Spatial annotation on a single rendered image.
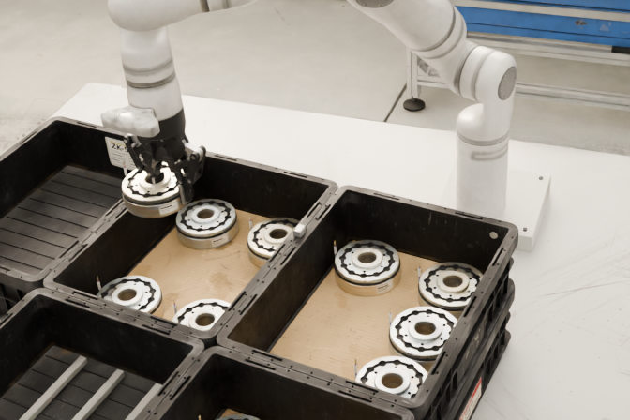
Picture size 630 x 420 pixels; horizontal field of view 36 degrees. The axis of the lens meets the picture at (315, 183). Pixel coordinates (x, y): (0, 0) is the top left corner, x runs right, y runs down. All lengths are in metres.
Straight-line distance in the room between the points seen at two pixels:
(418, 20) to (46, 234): 0.76
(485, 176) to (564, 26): 1.64
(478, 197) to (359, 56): 2.24
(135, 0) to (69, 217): 0.60
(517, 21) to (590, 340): 1.87
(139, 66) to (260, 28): 2.93
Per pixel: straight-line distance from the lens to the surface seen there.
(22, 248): 1.75
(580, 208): 1.94
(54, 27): 4.56
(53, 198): 1.85
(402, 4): 1.35
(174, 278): 1.60
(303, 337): 1.46
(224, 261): 1.62
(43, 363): 1.52
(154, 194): 1.48
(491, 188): 1.78
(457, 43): 1.51
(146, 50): 1.35
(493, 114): 1.68
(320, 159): 2.07
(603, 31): 3.34
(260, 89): 3.79
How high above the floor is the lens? 1.84
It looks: 35 degrees down
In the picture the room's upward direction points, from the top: 5 degrees counter-clockwise
